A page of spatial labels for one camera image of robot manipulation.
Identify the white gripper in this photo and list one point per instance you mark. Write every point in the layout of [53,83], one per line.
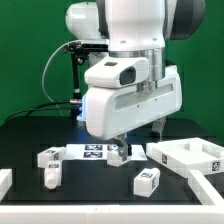
[112,112]

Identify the white square table top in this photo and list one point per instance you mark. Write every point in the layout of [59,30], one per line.
[181,156]

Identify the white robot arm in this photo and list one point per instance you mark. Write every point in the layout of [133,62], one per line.
[135,28]

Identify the white sheet with tags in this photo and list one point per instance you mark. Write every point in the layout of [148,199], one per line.
[99,152]

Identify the white obstacle fence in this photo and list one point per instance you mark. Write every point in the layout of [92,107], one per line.
[211,211]

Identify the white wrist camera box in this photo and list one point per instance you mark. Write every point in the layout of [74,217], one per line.
[117,72]

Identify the black camera stand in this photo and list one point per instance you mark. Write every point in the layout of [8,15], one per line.
[79,51]

